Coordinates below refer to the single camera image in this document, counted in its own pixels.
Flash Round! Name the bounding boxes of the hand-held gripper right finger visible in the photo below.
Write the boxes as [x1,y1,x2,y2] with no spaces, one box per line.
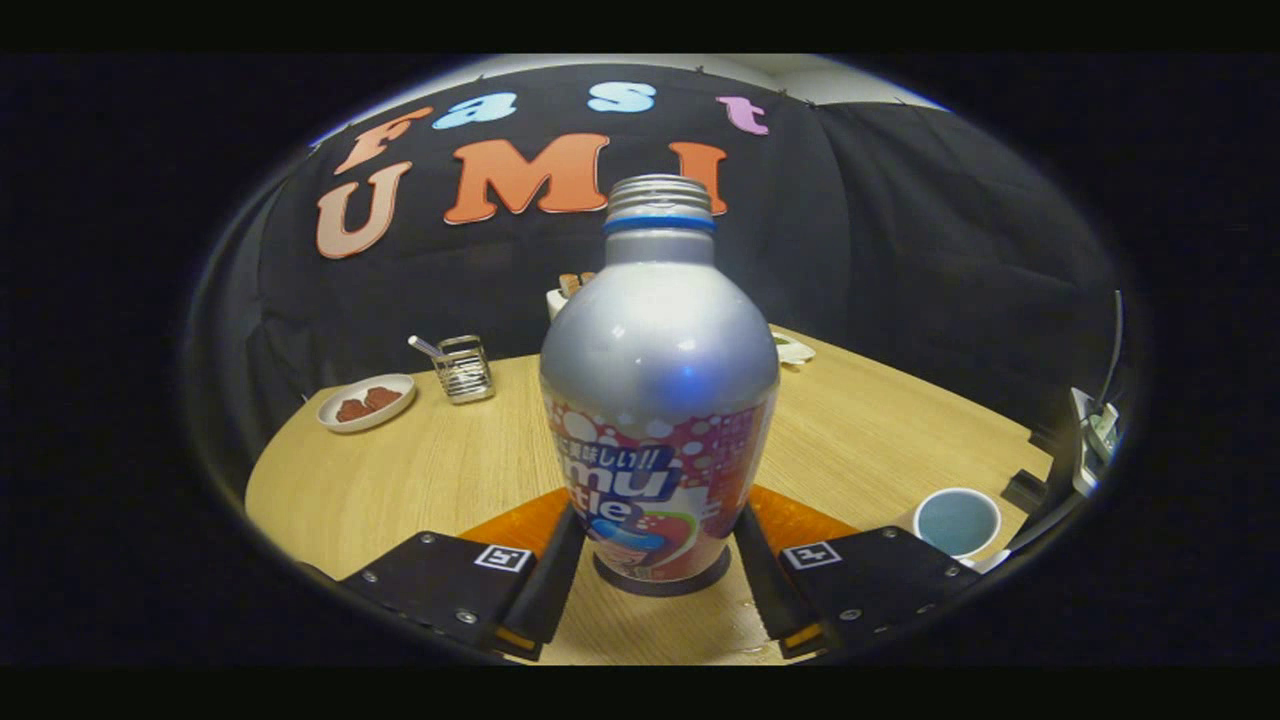
[733,486,986,659]

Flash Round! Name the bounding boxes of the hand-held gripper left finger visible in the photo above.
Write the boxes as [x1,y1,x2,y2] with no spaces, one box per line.
[340,488,587,661]

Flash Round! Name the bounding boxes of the dark brown round coaster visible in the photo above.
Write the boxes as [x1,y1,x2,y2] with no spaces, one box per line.
[592,545,733,598]

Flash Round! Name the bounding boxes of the white cup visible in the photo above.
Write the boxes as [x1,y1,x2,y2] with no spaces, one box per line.
[913,487,1013,574]

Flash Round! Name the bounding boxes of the silver juice bottle pink label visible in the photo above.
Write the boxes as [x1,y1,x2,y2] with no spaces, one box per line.
[539,174,781,584]

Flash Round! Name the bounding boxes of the wooden table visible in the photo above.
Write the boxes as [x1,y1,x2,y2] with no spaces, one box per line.
[245,325,1056,666]

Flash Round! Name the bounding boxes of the brown food pieces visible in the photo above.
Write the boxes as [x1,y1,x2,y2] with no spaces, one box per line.
[336,387,403,423]

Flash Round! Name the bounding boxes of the white round plate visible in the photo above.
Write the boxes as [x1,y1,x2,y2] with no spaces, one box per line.
[317,373,418,434]

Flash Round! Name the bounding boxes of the black table clamp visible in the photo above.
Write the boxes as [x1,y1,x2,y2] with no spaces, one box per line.
[1003,468,1051,514]

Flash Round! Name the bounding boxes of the white device on stand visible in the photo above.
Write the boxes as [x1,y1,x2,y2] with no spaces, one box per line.
[1070,388,1121,498]

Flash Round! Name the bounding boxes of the wire utensil holder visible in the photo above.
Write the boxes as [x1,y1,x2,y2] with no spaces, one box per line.
[433,335,496,405]

